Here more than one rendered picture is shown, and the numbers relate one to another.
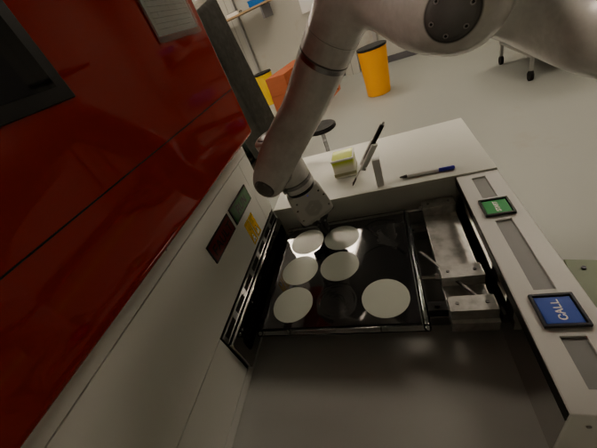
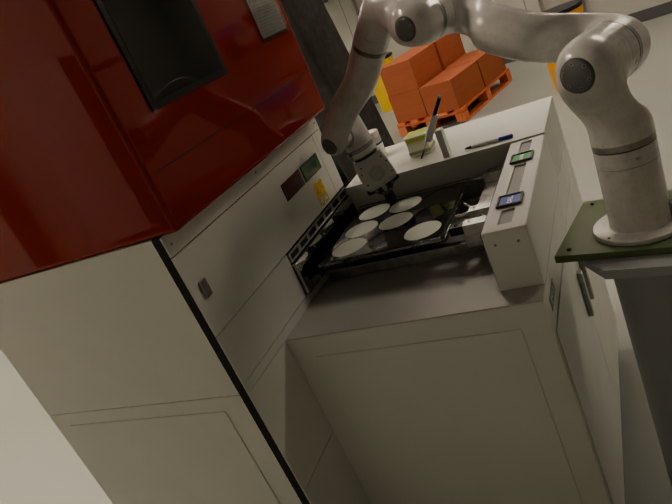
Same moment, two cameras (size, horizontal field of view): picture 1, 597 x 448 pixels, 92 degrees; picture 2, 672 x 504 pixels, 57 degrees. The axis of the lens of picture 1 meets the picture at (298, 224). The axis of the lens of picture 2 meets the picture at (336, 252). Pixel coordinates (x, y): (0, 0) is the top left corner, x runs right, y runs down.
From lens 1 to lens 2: 1.09 m
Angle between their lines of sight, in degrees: 15
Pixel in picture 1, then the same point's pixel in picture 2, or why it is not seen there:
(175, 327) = (258, 222)
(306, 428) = (346, 316)
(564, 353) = (497, 216)
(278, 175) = (339, 132)
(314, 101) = (364, 76)
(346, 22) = (375, 28)
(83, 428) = (216, 234)
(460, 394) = (461, 281)
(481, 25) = (417, 34)
